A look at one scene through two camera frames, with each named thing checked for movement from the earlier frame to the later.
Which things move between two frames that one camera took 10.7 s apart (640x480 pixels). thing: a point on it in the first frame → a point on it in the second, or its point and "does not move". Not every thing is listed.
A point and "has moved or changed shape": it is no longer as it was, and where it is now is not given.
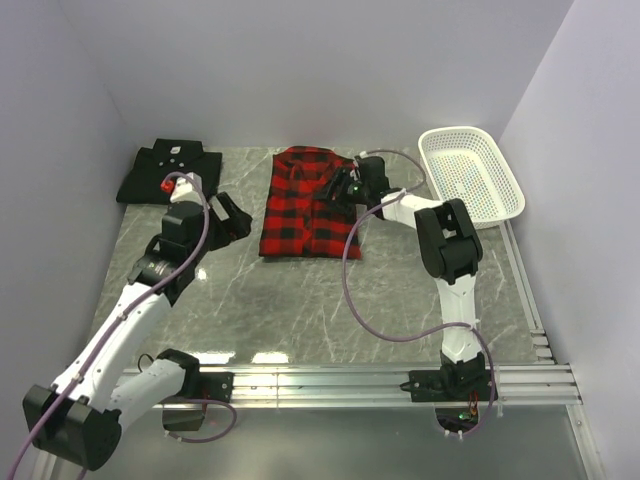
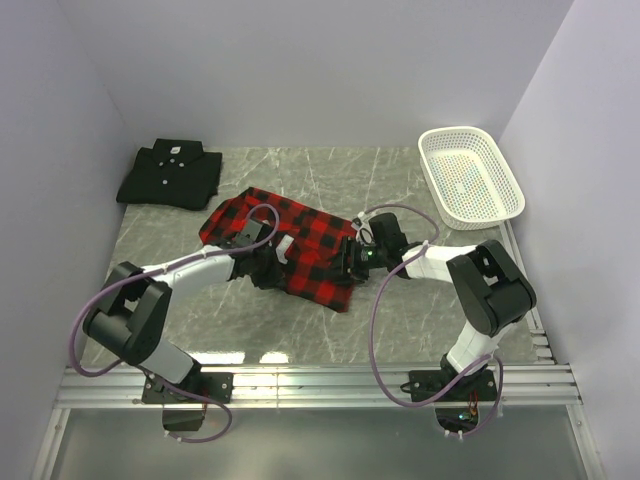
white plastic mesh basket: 462,163 does not move
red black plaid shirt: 295,223 has moved or changed shape
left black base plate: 211,385 does not move
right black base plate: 450,385 does not move
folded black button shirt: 142,182 does not move
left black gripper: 236,226 → 275,278
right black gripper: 341,179 → 350,248
